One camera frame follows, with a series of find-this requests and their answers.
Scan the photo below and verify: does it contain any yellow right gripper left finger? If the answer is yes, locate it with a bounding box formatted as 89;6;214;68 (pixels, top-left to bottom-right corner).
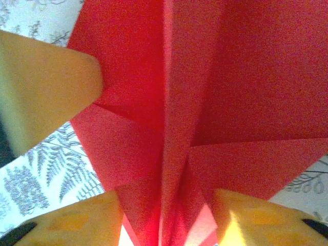
0;190;125;246

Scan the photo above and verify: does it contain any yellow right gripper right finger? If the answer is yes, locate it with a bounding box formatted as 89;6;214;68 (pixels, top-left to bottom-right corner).
212;188;328;246

